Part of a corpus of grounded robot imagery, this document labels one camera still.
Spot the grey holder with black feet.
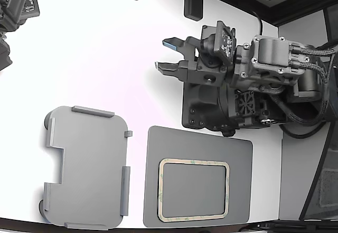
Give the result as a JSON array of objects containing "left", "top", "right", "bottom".
[{"left": 39, "top": 105, "right": 134, "bottom": 231}]

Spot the thin black cable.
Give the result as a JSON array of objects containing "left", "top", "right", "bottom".
[{"left": 249, "top": 10, "right": 264, "bottom": 36}]

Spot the beige rectangular frame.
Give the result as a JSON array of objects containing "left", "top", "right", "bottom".
[{"left": 157, "top": 158, "right": 231, "bottom": 222}]

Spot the gripper camera circuit board module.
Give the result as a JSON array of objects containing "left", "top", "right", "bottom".
[{"left": 199, "top": 20, "right": 237, "bottom": 67}]

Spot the grey flat mat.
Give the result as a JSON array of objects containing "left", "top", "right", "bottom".
[{"left": 143, "top": 125, "right": 254, "bottom": 229}]

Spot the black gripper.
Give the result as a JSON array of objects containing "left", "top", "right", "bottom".
[{"left": 154, "top": 24, "right": 236, "bottom": 89}]

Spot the black braided cable bundle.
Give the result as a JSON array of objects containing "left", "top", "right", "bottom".
[{"left": 274, "top": 44, "right": 338, "bottom": 128}]

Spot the long black stand foot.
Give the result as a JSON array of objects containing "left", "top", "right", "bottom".
[{"left": 183, "top": 0, "right": 205, "bottom": 21}]

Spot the black enclosure frame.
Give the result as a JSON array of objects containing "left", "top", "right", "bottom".
[{"left": 168, "top": 0, "right": 338, "bottom": 28}]

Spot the black diagonal pole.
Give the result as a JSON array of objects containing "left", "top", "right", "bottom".
[{"left": 299, "top": 126, "right": 338, "bottom": 221}]

